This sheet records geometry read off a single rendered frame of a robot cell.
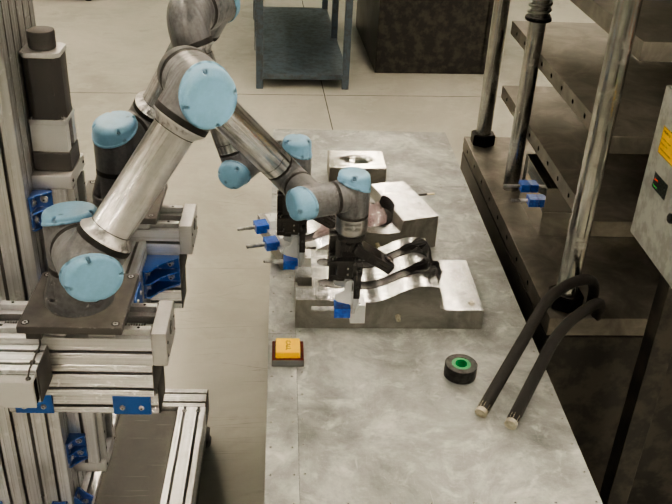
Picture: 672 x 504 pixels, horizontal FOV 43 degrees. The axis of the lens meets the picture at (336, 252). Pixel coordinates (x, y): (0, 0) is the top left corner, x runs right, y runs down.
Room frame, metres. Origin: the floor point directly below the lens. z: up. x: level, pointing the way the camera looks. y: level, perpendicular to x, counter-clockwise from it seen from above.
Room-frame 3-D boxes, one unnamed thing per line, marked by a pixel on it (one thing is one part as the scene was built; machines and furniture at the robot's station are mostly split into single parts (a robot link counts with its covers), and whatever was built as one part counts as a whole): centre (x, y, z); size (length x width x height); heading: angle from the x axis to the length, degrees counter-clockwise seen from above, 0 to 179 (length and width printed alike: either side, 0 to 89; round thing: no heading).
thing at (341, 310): (1.75, -0.01, 0.93); 0.13 x 0.05 x 0.05; 95
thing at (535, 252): (2.66, -0.97, 0.76); 1.30 x 0.84 x 0.06; 5
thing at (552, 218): (2.60, -0.89, 0.87); 0.50 x 0.27 x 0.17; 95
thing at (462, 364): (1.68, -0.32, 0.82); 0.08 x 0.08 x 0.04
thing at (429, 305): (1.99, -0.14, 0.87); 0.50 x 0.26 x 0.14; 95
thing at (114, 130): (2.08, 0.59, 1.20); 0.13 x 0.12 x 0.14; 159
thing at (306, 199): (1.72, 0.06, 1.25); 0.11 x 0.11 x 0.08; 29
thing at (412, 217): (2.34, -0.03, 0.86); 0.50 x 0.26 x 0.11; 112
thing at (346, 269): (1.75, -0.03, 1.09); 0.09 x 0.08 x 0.12; 95
